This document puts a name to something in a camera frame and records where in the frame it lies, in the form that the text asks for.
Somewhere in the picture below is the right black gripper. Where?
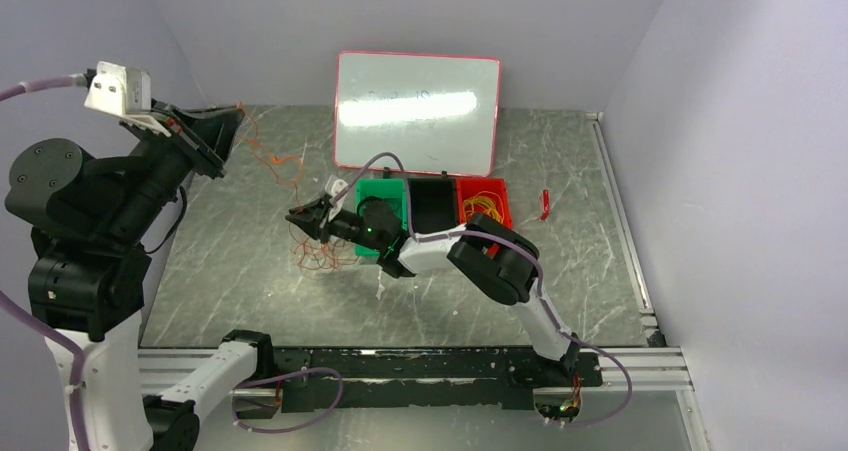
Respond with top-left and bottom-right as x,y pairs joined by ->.
285,198 -> 383,253

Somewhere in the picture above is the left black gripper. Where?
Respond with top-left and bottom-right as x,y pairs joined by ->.
103,93 -> 247,241

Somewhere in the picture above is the orange cable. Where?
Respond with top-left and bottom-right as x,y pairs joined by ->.
235,100 -> 362,274

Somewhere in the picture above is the green plastic bin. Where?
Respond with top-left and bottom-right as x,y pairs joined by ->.
355,178 -> 409,235

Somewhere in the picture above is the black plastic bin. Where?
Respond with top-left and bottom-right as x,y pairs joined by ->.
409,177 -> 459,234

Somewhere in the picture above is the yellow cable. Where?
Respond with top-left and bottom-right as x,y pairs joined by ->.
462,194 -> 505,227

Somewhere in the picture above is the red plastic bin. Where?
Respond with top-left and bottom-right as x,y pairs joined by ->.
456,177 -> 513,229

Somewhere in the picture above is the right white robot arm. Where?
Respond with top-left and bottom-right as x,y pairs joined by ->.
285,195 -> 581,385

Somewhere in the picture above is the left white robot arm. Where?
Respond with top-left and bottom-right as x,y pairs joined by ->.
1,102 -> 277,450

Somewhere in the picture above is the pink framed whiteboard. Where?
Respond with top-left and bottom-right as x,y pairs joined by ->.
333,50 -> 502,177

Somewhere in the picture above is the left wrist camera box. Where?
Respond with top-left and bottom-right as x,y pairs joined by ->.
84,61 -> 152,117

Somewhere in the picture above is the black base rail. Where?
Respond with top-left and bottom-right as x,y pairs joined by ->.
235,346 -> 603,419

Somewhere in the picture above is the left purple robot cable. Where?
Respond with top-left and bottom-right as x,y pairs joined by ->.
0,73 -> 346,451

